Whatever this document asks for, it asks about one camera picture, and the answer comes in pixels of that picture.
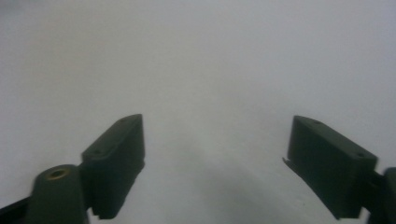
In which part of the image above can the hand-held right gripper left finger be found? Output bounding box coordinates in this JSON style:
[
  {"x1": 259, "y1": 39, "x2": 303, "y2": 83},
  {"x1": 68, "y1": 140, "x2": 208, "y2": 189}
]
[{"x1": 80, "y1": 113, "x2": 146, "y2": 220}]

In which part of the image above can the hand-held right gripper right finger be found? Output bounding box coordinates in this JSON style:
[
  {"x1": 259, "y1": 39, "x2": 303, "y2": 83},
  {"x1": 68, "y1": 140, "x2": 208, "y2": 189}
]
[{"x1": 282, "y1": 115, "x2": 379, "y2": 220}]

